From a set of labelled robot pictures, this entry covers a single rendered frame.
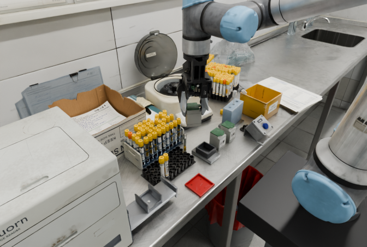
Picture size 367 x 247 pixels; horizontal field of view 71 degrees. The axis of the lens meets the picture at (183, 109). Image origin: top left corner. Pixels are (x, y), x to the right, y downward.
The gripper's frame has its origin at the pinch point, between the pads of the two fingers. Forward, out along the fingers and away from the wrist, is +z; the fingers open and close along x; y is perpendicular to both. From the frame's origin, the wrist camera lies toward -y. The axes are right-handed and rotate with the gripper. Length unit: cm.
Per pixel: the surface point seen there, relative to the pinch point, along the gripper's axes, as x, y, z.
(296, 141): 118, -99, 108
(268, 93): 41, -29, 13
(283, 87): 57, -44, 19
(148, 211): -16.3, 23.4, 15.3
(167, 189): -10.3, 16.3, 16.1
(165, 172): -10.3, 9.7, 15.7
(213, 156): 7.4, 1.8, 18.7
